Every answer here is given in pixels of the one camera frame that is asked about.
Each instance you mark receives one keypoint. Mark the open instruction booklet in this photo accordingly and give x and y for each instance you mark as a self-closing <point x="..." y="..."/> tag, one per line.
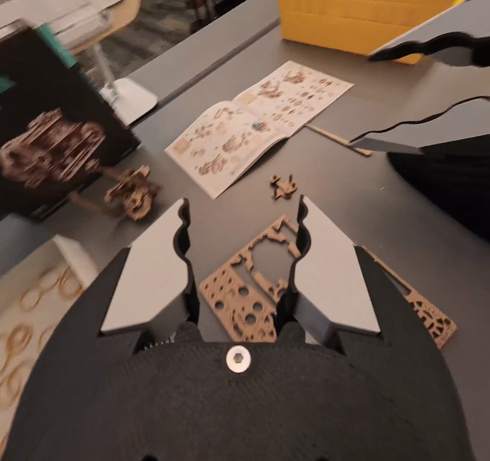
<point x="229" y="135"/>

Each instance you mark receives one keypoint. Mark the small wooden puzzle part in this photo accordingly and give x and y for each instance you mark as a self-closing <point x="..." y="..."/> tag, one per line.
<point x="284" y="189"/>

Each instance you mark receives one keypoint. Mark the laser-cut wooden parts sheet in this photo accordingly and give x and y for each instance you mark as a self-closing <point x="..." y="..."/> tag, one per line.
<point x="229" y="296"/>

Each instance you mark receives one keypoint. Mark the black model kit box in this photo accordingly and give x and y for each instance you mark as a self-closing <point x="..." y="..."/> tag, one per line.
<point x="49" y="97"/>

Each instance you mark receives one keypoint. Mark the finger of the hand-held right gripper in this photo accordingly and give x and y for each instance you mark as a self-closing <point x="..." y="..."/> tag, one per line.
<point x="440" y="28"/>
<point x="428" y="135"/>

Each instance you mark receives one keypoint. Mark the thin wooden stick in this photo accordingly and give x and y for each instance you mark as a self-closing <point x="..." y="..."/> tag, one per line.
<point x="333" y="136"/>

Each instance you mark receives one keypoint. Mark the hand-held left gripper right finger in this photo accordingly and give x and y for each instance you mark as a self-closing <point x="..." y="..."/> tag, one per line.
<point x="333" y="281"/>

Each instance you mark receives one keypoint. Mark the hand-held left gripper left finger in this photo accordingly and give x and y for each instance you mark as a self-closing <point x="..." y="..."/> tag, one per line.
<point x="153" y="277"/>

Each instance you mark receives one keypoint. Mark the round table with white base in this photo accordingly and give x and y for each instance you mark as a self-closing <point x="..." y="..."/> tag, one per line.
<point x="130" y="99"/>

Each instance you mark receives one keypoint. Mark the white tray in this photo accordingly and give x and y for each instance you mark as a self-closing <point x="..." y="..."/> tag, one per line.
<point x="72" y="250"/>

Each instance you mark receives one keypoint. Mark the pile of tan rubber bands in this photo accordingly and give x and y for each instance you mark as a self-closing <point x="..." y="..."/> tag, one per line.
<point x="72" y="290"/>

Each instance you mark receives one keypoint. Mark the yellow plastic bin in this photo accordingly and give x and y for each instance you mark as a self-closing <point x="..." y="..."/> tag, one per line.
<point x="344" y="9"/>

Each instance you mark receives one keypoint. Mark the partly built wooden model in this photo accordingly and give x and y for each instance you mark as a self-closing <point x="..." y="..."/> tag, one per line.
<point x="132" y="196"/>

